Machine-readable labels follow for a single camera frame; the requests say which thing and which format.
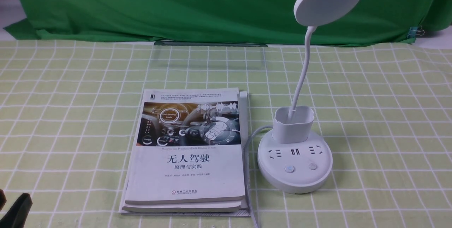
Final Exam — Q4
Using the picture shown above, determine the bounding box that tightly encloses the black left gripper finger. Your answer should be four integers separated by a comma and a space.
0, 193, 33, 228

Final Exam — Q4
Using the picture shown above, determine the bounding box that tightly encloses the white desk lamp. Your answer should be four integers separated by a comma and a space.
258, 0, 360, 194

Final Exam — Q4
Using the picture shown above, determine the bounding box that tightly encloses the green checkered tablecloth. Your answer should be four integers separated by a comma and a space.
0, 41, 452, 228

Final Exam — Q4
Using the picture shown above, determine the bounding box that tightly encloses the white self-driving textbook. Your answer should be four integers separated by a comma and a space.
125, 88, 246, 205

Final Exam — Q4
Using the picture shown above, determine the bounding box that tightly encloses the white lower book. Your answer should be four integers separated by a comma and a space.
121, 91, 249, 213

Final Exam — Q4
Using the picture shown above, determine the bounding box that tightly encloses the green backdrop cloth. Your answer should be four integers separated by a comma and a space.
5, 0, 451, 46

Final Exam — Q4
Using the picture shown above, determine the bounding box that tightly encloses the binder clip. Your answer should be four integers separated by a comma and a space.
407, 26, 425, 39

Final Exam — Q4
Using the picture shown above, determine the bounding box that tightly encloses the white lamp power cable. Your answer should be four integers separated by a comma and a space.
243, 125, 274, 228

